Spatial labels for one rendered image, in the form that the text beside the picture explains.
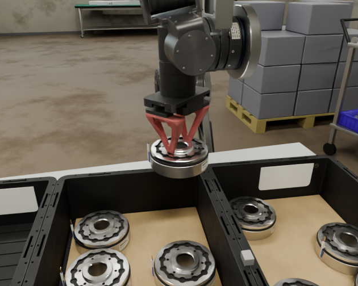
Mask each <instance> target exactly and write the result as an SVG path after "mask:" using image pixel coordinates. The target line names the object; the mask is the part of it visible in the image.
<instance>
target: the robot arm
mask: <svg viewBox="0 0 358 286"><path fill-rule="evenodd" d="M139 1H140V6H141V10H142V13H143V19H144V22H145V23H146V24H148V25H150V24H155V23H160V24H161V25H160V26H157V33H158V46H159V71H160V91H158V92H156V93H153V94H151V95H148V96H145V97H144V106H146V107H147V108H146V109H145V115H146V117H147V119H148V120H149V122H150V123H151V125H152V126H153V128H154V129H155V131H156V132H157V134H158V135H159V137H160V139H161V141H162V143H163V145H164V147H165V149H166V151H167V152H168V153H172V154H173V153H174V151H175V149H176V146H177V143H178V140H179V138H180V134H182V138H183V140H187V141H190V142H191V141H192V139H193V137H194V135H195V133H196V131H197V129H198V127H199V125H200V123H201V122H202V120H203V118H204V117H205V115H206V113H207V111H208V110H209V100H204V99H203V97H205V96H208V97H210V88H206V87H200V86H196V85H195V77H196V76H198V75H201V74H204V73H205V72H207V71H208V70H209V69H210V68H211V67H212V65H213V64H214V61H215V59H216V55H217V48H216V45H215V42H214V40H213V38H212V37H211V36H210V35H209V34H207V33H206V32H205V25H204V22H203V19H202V17H200V16H198V15H197V13H198V12H201V4H200V0H139ZM183 7H184V8H183ZM167 11H168V12H167ZM162 12H163V13H162ZM174 113H175V114H176V115H174ZM191 113H195V114H196V117H195V119H194V121H193V124H192V127H191V129H190V131H189V134H188V132H187V129H186V122H185V116H187V115H190V114H191ZM161 122H163V123H167V124H168V126H170V127H171V129H172V134H171V141H170V144H169V142H168V139H167V137H166V134H165V131H164V128H163V126H162V123H161Z"/></svg>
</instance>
